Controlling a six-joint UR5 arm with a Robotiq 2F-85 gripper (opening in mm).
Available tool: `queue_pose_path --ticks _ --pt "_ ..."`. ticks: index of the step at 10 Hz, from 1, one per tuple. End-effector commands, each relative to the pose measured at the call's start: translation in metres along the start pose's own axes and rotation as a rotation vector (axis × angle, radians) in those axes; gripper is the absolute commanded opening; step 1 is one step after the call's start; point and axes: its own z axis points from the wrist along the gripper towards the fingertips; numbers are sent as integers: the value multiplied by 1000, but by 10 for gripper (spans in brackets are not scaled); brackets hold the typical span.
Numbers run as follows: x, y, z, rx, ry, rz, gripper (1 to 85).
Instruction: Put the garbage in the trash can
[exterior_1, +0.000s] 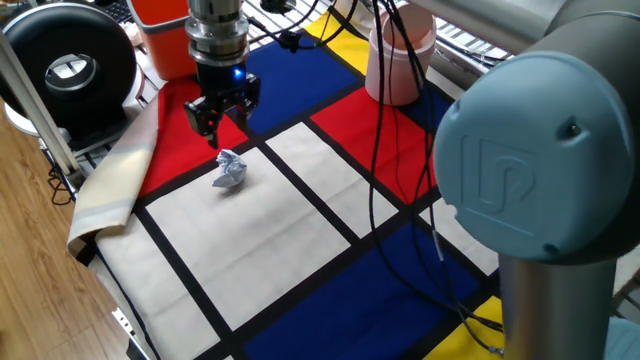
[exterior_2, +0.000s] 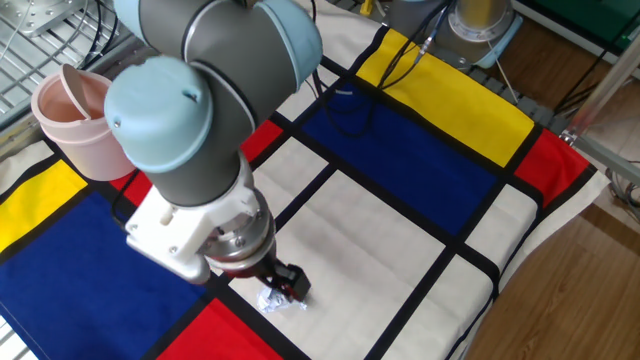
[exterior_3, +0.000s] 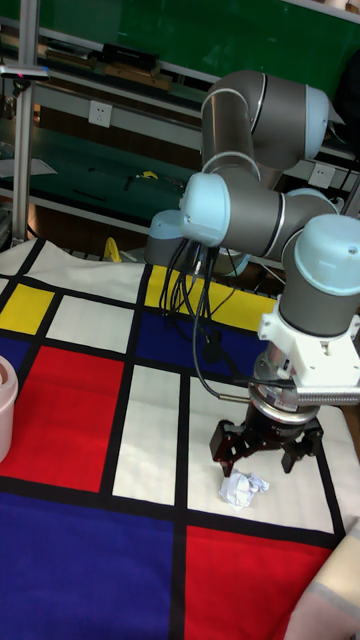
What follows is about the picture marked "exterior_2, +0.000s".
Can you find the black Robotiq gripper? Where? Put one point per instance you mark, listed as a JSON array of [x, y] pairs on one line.
[[250, 272]]

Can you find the white paper ball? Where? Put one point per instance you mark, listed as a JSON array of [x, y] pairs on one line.
[[272, 302]]

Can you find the pink swing-lid trash can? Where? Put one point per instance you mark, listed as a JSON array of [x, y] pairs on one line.
[[75, 145]]

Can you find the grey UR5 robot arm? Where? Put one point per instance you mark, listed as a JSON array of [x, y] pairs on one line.
[[225, 75]]

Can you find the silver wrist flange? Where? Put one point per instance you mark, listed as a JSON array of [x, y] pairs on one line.
[[240, 245]]

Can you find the colour block tablecloth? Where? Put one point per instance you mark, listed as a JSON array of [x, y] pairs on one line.
[[400, 150]]

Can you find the silver metal plate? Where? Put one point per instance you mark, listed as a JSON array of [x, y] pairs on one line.
[[35, 12]]

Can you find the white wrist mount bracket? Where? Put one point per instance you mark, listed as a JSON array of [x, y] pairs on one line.
[[170, 235]]

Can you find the aluminium frame rail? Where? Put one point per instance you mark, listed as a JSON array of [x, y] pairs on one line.
[[610, 157]]

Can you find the aluminium corner frame post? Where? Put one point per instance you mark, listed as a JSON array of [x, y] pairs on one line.
[[600, 95]]

